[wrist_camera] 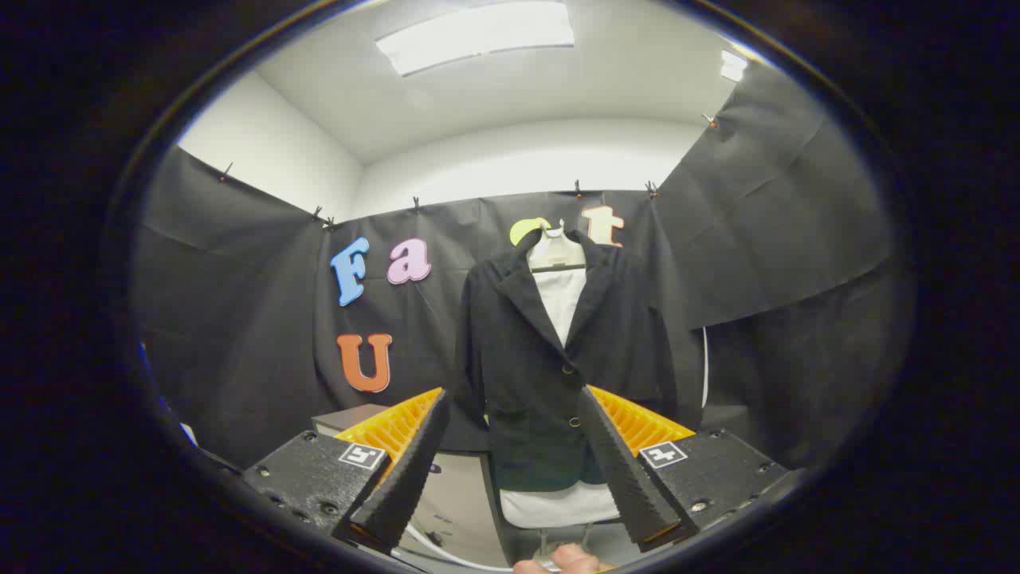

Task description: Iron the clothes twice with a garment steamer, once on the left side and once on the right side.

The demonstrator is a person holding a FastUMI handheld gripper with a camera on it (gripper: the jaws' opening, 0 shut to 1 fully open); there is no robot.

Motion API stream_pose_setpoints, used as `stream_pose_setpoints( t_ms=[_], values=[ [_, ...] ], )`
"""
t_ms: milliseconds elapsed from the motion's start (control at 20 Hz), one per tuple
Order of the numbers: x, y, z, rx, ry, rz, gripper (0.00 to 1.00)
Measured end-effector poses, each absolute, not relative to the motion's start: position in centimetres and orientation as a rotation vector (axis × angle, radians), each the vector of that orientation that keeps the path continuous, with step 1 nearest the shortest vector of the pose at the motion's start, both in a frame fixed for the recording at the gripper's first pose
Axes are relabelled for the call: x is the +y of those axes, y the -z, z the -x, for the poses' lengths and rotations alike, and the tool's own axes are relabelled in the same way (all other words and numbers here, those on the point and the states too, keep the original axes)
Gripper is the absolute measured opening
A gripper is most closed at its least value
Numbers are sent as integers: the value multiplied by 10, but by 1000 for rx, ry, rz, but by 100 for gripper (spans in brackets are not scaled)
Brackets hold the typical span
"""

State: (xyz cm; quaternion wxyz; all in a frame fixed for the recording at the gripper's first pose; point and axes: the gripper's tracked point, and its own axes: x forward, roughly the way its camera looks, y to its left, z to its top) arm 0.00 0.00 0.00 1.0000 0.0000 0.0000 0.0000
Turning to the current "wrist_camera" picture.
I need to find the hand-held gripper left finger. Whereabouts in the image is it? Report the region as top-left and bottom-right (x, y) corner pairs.
(241, 387), (451, 552)

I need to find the black backdrop cloth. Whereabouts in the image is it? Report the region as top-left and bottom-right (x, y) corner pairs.
(131, 60), (917, 471)

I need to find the black suit jacket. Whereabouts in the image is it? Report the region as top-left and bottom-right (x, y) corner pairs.
(454, 230), (678, 493)

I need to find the large ceiling light panel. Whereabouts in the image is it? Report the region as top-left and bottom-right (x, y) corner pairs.
(375, 2), (576, 77)

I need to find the grey filing cabinet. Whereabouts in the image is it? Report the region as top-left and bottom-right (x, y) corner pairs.
(311, 404), (511, 568)

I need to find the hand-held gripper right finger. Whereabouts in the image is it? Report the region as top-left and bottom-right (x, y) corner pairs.
(578, 385), (794, 553)

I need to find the white mannequin torso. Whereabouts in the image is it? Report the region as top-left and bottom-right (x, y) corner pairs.
(498, 219), (622, 559)

